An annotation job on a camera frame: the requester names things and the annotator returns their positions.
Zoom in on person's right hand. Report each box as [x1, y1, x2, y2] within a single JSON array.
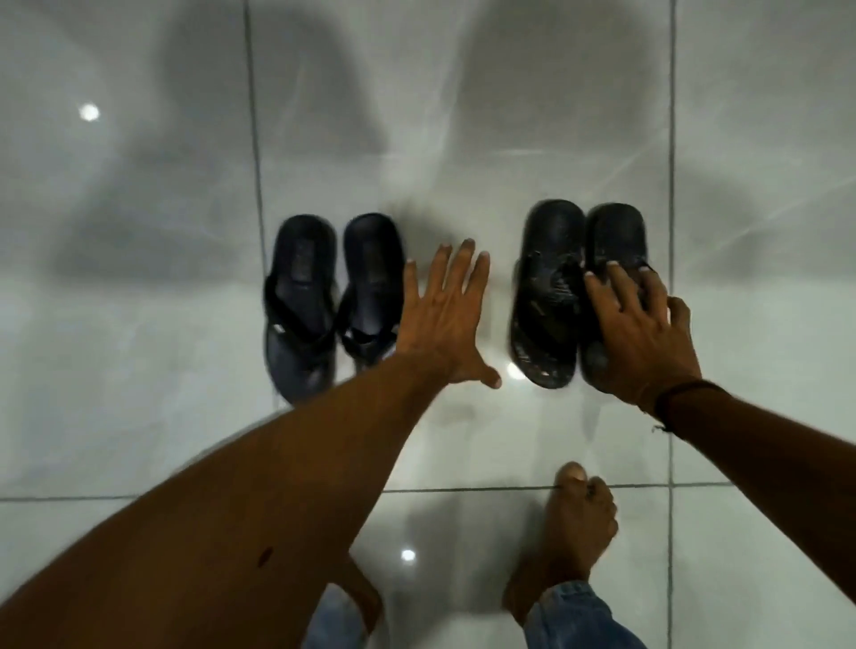
[[583, 262, 703, 409]]

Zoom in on person's left hand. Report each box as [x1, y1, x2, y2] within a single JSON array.
[[398, 238, 503, 391]]

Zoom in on person's right forearm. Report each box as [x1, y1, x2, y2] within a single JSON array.
[[658, 382, 856, 592]]

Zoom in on blue jeans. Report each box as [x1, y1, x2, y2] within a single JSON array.
[[304, 580, 648, 649]]

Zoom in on black thread wristband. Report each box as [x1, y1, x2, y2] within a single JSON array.
[[637, 379, 728, 434]]

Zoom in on person's left forearm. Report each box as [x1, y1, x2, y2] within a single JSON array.
[[0, 348, 462, 649]]

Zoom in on dark blue flip-flop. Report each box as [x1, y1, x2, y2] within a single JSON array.
[[333, 213, 408, 373], [262, 214, 339, 406]]

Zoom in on person's foot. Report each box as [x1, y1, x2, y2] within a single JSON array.
[[326, 558, 385, 633], [503, 461, 619, 628]]

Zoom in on person's right foot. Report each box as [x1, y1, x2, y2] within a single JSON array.
[[503, 461, 619, 628]]

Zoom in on black flip-flop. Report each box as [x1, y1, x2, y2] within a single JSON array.
[[578, 202, 661, 393], [510, 199, 589, 389]]

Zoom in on person's left foot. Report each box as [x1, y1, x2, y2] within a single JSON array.
[[326, 558, 385, 633]]

